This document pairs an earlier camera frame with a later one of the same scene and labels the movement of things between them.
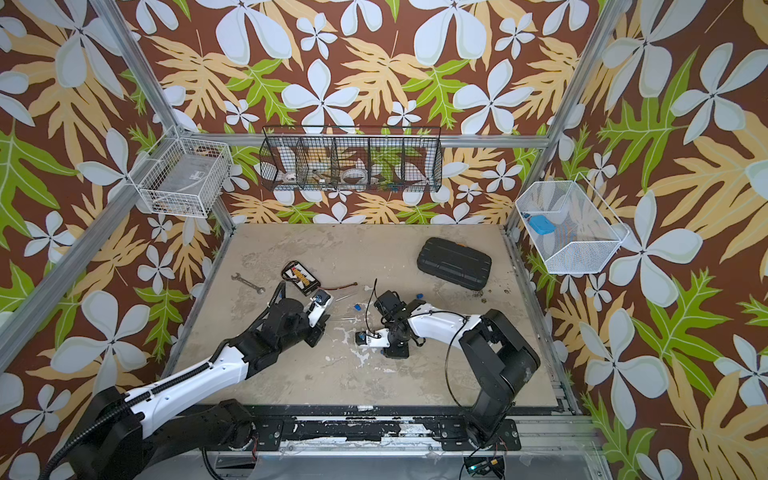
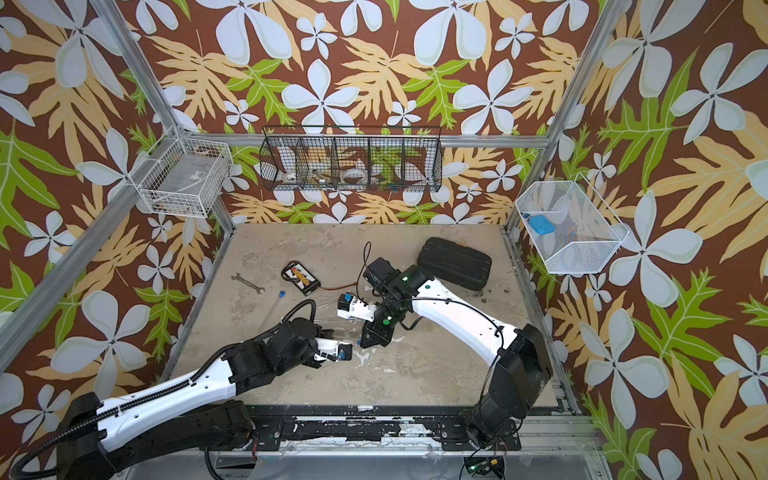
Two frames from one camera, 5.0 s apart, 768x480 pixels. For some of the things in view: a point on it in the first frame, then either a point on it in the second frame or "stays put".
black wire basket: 351,158 stays put
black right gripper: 394,352 to 373,335
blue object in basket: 541,225 stays put
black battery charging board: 296,273 stays put
